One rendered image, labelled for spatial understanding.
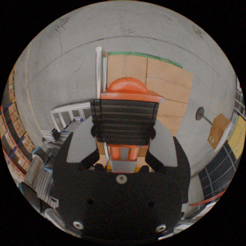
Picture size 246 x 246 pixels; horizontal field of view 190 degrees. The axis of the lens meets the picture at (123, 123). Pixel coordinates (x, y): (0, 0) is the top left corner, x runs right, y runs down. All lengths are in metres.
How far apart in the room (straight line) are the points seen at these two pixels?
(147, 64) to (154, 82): 0.19
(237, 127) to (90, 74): 7.84
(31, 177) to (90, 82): 1.43
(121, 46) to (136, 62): 0.71
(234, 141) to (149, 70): 7.15
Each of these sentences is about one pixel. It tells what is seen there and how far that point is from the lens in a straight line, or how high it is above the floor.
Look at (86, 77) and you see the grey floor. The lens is 1.47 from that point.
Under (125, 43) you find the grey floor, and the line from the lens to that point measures 1.46.
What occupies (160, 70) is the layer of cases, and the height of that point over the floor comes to 0.54.
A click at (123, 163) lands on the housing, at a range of 0.19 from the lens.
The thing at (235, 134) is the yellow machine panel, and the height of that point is 1.03.
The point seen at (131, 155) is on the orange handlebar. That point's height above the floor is 1.21.
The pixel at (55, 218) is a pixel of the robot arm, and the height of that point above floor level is 1.51.
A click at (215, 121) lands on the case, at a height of 0.68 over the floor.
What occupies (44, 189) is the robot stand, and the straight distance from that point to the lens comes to 0.99.
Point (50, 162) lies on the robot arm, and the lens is 0.73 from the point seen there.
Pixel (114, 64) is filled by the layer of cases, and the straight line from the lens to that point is 0.79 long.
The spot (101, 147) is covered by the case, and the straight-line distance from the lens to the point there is 0.47.
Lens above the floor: 1.31
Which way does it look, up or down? 58 degrees down
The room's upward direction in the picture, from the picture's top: 176 degrees counter-clockwise
